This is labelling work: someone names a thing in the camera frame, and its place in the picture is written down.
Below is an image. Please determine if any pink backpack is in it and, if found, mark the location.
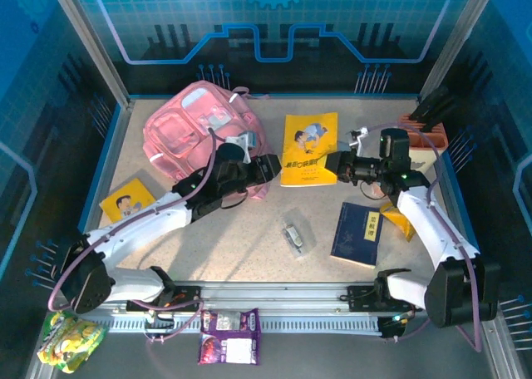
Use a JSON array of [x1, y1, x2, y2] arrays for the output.
[[143, 79, 273, 201]]

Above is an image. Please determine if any small white grey item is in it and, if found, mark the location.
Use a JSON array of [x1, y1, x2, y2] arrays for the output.
[[282, 227, 304, 251]]

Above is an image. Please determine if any clear plastic case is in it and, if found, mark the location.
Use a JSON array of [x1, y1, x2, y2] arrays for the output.
[[280, 208, 319, 263]]

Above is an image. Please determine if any dark blue book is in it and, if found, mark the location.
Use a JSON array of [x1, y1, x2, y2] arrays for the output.
[[330, 201, 386, 270]]

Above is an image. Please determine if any yellow book boy holding box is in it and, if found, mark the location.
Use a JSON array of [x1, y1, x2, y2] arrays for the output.
[[98, 177, 158, 229]]

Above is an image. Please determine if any purple snack bag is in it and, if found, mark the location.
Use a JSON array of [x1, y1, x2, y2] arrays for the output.
[[198, 308, 263, 367]]

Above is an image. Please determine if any green yellow snack bag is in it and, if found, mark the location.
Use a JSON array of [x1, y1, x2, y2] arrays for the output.
[[36, 309, 109, 375]]

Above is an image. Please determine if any beige knife block orange top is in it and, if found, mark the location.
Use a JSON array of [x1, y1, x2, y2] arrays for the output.
[[397, 112, 450, 176]]

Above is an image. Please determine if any yellow packet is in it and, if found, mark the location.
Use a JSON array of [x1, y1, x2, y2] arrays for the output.
[[380, 202, 417, 244]]

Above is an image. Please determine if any small black connector module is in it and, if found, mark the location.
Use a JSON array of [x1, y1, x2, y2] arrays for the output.
[[144, 310, 175, 343]]

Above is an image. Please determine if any black control board with LEDs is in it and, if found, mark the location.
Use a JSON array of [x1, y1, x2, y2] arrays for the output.
[[378, 312, 413, 341]]

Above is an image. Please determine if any black handled knife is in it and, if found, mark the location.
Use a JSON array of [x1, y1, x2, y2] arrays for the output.
[[409, 86, 450, 121], [415, 96, 456, 125], [421, 104, 458, 131]]

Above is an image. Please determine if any aluminium frame post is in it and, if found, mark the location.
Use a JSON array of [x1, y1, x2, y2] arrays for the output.
[[418, 0, 500, 101], [45, 0, 132, 108]]

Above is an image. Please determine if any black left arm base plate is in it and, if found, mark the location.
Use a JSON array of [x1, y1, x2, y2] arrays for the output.
[[126, 285, 204, 313]]

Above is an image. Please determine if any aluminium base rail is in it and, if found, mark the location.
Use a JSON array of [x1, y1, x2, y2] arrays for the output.
[[52, 281, 496, 318]]

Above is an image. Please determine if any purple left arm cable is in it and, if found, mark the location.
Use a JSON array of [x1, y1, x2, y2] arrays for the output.
[[47, 127, 219, 347]]

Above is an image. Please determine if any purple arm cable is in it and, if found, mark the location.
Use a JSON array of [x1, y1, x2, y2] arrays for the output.
[[47, 127, 219, 347], [365, 122, 485, 353]]

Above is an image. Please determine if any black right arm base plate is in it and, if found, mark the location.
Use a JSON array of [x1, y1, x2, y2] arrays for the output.
[[347, 284, 424, 313]]

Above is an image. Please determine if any grey slotted cable duct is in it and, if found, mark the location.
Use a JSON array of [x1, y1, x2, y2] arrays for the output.
[[94, 316, 383, 335]]

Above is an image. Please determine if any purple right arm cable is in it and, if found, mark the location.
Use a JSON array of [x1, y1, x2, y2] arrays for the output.
[[365, 122, 485, 353]]

